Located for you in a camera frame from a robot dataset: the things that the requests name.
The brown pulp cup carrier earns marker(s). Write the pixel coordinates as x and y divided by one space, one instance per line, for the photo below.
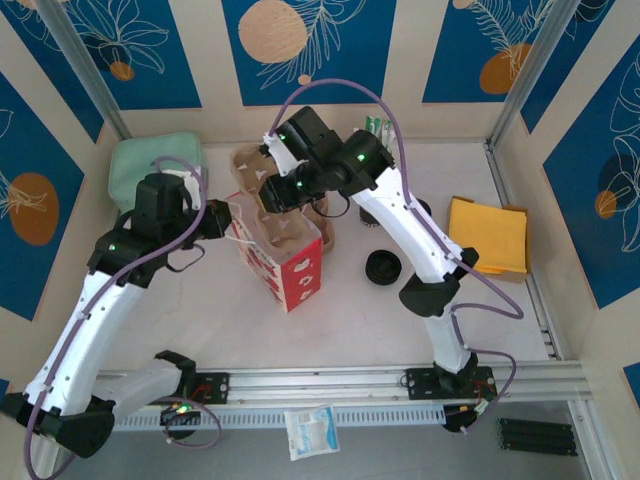
327 235
247 165

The red white paper gift bag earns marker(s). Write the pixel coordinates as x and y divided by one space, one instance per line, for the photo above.
300 280

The yellow napkin stack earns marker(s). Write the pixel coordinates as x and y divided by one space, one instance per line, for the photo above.
487 235

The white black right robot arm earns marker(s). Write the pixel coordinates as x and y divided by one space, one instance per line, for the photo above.
400 220

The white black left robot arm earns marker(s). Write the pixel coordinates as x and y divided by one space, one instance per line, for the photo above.
75 345

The black cup lid stack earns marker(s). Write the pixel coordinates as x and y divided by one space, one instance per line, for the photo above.
383 270

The black base electronics module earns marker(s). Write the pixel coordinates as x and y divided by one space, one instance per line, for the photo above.
180 409
455 420

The white blue sachet packet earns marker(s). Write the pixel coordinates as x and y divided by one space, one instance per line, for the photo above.
312 432

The black bar bundle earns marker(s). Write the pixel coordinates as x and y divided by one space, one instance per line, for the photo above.
537 437

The aluminium table edge rail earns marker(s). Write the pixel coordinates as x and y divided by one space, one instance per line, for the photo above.
501 175

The aluminium frame post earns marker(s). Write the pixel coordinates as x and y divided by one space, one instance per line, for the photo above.
89 70
531 70

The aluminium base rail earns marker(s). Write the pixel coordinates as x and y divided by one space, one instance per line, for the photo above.
320 387

